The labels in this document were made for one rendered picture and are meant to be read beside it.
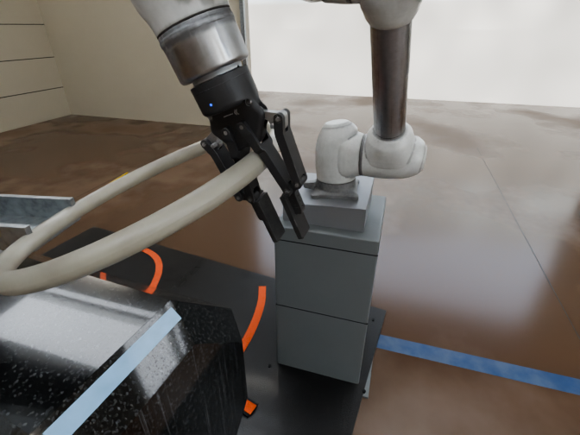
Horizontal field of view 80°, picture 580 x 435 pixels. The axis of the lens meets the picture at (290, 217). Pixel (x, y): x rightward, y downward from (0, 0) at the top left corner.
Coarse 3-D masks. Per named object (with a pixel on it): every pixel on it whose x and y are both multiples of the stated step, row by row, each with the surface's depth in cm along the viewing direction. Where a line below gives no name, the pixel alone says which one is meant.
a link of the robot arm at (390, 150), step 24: (360, 0) 77; (384, 0) 74; (408, 0) 73; (384, 24) 79; (408, 24) 82; (384, 48) 86; (408, 48) 87; (384, 72) 91; (408, 72) 94; (384, 96) 98; (384, 120) 105; (384, 144) 112; (408, 144) 112; (360, 168) 124; (384, 168) 120; (408, 168) 117
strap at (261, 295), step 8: (152, 256) 248; (160, 264) 240; (160, 272) 232; (264, 288) 218; (264, 296) 211; (264, 304) 205; (256, 312) 199; (256, 320) 194; (248, 328) 189; (248, 336) 184; (248, 344) 179
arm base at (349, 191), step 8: (304, 184) 140; (312, 184) 138; (320, 184) 134; (328, 184) 131; (344, 184) 130; (352, 184) 133; (312, 192) 134; (320, 192) 133; (328, 192) 132; (336, 192) 131; (344, 192) 131; (352, 192) 131
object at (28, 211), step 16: (0, 208) 71; (16, 208) 71; (32, 208) 70; (48, 208) 69; (64, 208) 69; (0, 224) 59; (16, 224) 59; (32, 224) 68; (0, 240) 60; (48, 240) 63
